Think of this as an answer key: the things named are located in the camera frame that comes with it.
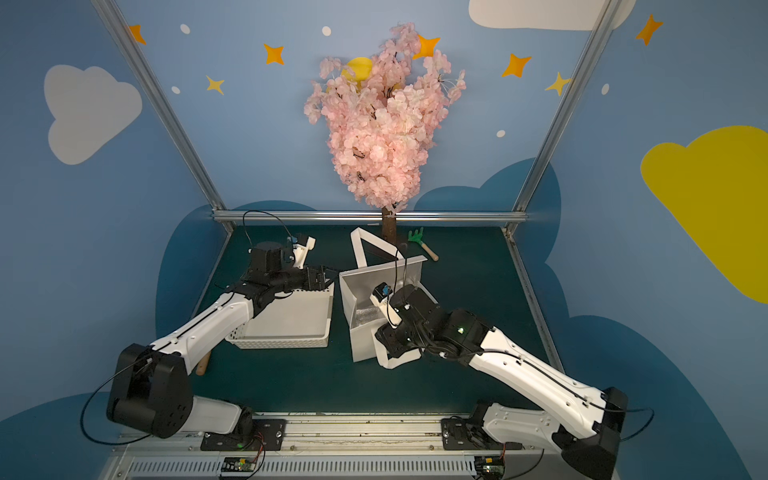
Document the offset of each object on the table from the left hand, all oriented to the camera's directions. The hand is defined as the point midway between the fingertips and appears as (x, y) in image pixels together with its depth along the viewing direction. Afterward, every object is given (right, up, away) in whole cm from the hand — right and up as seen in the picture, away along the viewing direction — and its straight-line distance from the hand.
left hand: (333, 267), depth 83 cm
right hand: (+15, -14, -13) cm, 24 cm away
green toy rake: (+28, +11, +36) cm, 46 cm away
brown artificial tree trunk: (+16, +14, +22) cm, 31 cm away
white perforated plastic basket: (-12, -17, +8) cm, 22 cm away
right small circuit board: (+42, -49, -10) cm, 65 cm away
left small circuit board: (-21, -48, -11) cm, 53 cm away
